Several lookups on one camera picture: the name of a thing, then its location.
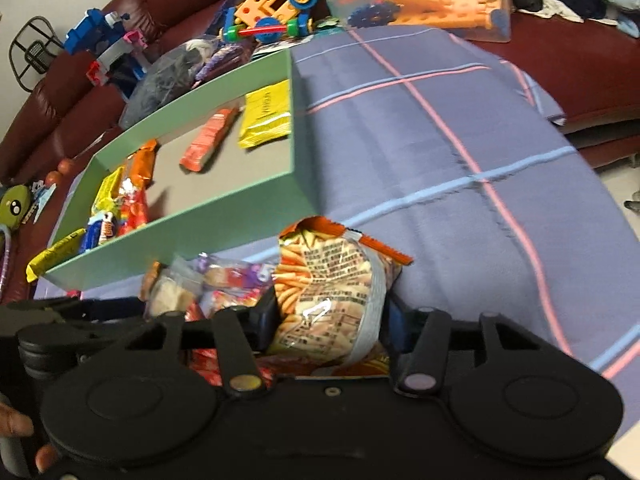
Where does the person's left hand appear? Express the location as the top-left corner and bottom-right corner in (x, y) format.
(0, 402), (58, 473)

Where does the grey plastic bag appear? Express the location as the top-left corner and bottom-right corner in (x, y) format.
(119, 37), (221, 128)

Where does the green yellow snack packet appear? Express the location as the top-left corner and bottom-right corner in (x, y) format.
(91, 165), (126, 216)

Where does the orange building toy car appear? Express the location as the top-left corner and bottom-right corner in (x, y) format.
(217, 0), (321, 46)

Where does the green cardboard box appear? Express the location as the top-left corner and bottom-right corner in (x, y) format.
(45, 49), (333, 291)

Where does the purple knitted item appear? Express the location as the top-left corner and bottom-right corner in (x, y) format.
(195, 40), (261, 86)

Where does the red white snack packet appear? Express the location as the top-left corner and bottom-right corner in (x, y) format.
(200, 255), (276, 311)

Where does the red rainbow candy packet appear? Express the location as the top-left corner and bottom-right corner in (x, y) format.
(117, 180), (151, 236)

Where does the small yellow snack packet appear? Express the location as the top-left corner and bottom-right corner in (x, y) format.
(26, 228), (87, 283)

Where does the light blue paper tag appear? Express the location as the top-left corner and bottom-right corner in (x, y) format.
(22, 180), (58, 223)

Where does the clear plastic toy bin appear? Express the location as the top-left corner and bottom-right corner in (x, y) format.
(320, 0), (513, 43)

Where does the blue toy gear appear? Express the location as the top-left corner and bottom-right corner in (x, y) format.
(347, 2), (401, 28)

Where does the black wire frame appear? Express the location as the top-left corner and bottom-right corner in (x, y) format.
(9, 16), (66, 92)

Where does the blue grey toy robot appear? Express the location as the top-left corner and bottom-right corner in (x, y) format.
(64, 8), (151, 96)

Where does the purple plaid cloth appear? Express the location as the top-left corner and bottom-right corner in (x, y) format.
(32, 25), (640, 381)

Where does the green plush toy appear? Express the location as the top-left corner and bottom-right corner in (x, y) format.
(0, 185), (32, 231)

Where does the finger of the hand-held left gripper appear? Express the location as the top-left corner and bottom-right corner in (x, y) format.
(50, 296), (151, 326)

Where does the orange noodle stick snack bag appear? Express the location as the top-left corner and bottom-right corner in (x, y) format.
(270, 216), (415, 376)

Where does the clear pastry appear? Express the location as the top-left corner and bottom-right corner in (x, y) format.
(145, 255), (206, 318)

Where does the small orange snack packet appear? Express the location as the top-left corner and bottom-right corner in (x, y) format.
(124, 139), (160, 196)

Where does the orange perforated toy plate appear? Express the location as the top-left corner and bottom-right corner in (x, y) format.
(372, 0), (501, 31)

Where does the purple hoop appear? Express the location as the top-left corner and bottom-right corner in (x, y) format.
(0, 225), (13, 291)

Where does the red sausage packet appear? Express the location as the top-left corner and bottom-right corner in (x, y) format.
(179, 106), (241, 173)

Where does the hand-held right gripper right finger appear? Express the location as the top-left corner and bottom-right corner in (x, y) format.
(380, 292), (571, 396)

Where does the yellow wavy snack packet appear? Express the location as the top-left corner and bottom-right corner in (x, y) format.
(237, 80), (292, 150)

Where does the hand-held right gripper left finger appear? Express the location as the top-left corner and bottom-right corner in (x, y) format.
(120, 292), (281, 396)

